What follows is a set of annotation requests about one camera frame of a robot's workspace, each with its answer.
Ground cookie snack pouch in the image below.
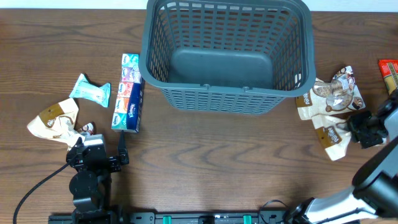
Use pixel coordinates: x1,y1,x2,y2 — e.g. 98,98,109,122
296,66,366,120
312,114,352,161

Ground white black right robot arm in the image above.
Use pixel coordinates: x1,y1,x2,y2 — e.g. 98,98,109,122
122,91,397,224

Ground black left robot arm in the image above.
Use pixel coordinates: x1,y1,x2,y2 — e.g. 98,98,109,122
66,134,123,224

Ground beige brown snack pouch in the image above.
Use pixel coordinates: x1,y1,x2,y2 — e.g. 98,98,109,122
27,98,95,151

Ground Kleenex tissue multipack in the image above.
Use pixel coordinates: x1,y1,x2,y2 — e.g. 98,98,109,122
111,53,145,133

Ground mint green wrapped packet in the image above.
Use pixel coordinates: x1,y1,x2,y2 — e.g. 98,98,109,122
69,73,111,108

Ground red yellow packet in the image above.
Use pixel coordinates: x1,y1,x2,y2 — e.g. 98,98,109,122
378,59,398,95

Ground grey plastic basket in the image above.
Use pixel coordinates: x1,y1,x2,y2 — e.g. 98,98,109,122
139,0,316,114

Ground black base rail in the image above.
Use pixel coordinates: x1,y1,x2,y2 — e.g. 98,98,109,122
48,211,361,224

